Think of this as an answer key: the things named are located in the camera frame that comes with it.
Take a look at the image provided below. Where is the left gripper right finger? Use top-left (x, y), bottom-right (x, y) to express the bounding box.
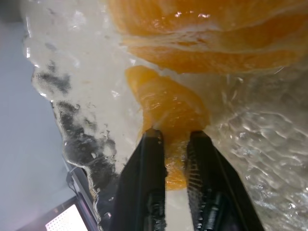
top-left (187, 130), bottom-right (265, 231)

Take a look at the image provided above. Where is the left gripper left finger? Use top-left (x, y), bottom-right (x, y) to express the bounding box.
top-left (111, 129), bottom-right (167, 231)

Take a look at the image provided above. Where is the orange segment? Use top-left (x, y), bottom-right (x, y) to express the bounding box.
top-left (105, 0), bottom-right (308, 40)
top-left (120, 26), bottom-right (308, 76)
top-left (125, 65), bottom-right (210, 192)

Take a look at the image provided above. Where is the dark framed white screen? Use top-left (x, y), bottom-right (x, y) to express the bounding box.
top-left (18, 196), bottom-right (97, 231)

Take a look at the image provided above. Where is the clear glass bowl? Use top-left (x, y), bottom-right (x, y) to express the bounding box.
top-left (20, 0), bottom-right (308, 231)

